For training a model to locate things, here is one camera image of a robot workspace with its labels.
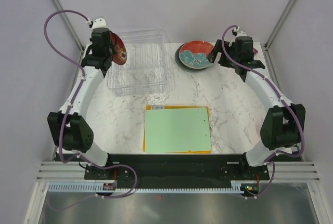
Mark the white cable duct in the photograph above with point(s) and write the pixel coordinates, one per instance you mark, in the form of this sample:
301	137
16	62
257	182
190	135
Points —
116	187

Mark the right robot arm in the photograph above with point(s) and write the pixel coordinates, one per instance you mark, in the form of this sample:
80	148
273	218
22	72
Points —
282	131

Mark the red and teal plate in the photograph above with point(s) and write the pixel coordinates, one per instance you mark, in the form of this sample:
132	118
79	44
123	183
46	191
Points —
198	46

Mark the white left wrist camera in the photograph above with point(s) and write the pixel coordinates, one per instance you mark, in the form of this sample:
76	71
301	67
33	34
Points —
97	23

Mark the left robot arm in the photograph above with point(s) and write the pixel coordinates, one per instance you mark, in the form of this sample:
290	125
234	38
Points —
70	131

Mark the grey-green plate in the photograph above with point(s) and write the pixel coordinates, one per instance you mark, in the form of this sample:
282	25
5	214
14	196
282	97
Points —
181	65

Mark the light green cutting board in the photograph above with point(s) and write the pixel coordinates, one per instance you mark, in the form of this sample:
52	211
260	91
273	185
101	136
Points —
177	130

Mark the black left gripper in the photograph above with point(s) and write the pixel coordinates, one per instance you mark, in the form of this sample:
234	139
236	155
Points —
112	49

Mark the white wire dish rack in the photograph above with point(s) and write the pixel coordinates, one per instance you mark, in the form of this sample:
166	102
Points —
146	70

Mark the small dark red plate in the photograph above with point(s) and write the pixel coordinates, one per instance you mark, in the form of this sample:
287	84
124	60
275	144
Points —
118	49

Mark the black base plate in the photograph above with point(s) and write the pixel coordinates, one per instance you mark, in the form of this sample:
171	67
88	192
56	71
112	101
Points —
125	161

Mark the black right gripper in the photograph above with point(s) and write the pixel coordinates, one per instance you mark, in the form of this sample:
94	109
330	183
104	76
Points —
217	48

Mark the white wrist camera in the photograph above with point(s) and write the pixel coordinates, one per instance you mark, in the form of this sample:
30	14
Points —
97	23
237	32

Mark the aluminium front rail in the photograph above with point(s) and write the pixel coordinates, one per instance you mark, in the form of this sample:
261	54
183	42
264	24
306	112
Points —
230	171

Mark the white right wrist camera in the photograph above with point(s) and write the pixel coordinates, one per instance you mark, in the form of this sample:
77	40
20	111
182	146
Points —
237	32

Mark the right aluminium frame post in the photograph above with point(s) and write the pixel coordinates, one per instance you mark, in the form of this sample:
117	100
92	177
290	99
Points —
282	18

